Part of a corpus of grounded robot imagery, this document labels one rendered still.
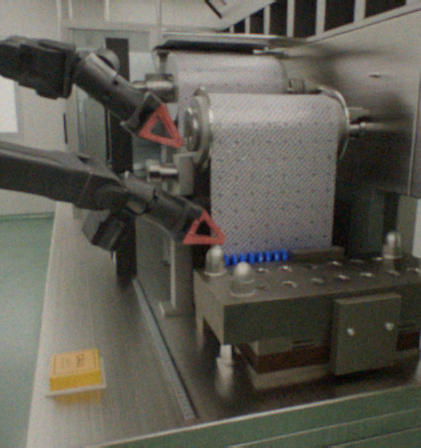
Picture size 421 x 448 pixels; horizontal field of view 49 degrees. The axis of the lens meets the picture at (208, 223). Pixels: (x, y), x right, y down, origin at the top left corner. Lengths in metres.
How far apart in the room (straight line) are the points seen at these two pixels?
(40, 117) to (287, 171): 5.61
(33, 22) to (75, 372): 5.88
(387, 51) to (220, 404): 0.65
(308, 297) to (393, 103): 0.40
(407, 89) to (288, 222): 0.30
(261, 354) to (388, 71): 0.54
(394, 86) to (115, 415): 0.69
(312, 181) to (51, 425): 0.56
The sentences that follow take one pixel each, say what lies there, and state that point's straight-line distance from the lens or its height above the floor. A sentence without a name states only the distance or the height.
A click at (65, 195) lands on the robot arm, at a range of 0.67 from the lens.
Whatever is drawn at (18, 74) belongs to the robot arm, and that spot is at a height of 1.34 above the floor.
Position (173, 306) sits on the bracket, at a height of 0.91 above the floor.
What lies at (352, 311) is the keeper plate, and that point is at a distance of 0.70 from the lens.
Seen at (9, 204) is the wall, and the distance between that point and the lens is 6.45.
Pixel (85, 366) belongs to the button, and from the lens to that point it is 0.72.
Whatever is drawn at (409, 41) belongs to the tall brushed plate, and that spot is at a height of 1.39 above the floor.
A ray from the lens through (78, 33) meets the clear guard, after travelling 1.80.
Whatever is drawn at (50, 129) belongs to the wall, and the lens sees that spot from 6.31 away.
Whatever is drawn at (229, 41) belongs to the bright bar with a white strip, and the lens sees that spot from 1.11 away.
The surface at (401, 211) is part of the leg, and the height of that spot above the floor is 1.06.
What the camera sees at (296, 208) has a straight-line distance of 0.85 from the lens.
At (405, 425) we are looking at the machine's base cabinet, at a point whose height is 0.84.
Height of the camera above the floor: 1.27
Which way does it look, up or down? 13 degrees down
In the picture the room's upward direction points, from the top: straight up
